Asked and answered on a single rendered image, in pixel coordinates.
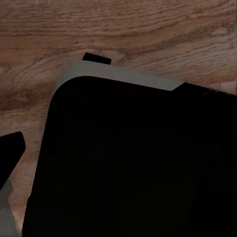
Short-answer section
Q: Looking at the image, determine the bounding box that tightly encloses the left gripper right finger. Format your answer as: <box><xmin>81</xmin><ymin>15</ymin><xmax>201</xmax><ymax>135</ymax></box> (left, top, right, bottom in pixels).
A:
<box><xmin>221</xmin><ymin>131</ymin><xmax>237</xmax><ymax>171</ymax></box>

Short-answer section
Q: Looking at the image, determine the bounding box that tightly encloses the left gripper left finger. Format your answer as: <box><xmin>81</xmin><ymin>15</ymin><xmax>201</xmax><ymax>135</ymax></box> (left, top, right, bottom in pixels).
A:
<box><xmin>0</xmin><ymin>131</ymin><xmax>26</xmax><ymax>190</ymax></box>

